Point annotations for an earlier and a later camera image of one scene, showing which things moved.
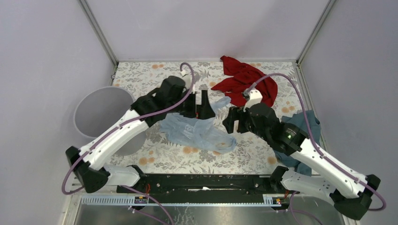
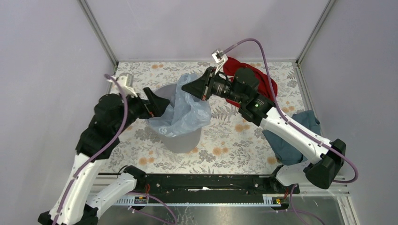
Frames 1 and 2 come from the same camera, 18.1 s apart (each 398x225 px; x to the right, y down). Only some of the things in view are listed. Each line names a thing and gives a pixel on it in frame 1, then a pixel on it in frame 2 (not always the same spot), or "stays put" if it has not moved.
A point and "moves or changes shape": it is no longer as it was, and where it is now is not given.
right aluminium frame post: (316, 31) stays put
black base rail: (207, 185) stays put
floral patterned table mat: (155, 152) stays put
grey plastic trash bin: (97, 109) → (181, 144)
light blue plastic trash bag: (198, 132) moves or changes shape
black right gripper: (235, 113) → (202, 87)
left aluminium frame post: (99, 31) stays put
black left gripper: (204, 110) → (154, 108)
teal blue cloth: (298, 119) stays put
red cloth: (240, 77) stays put
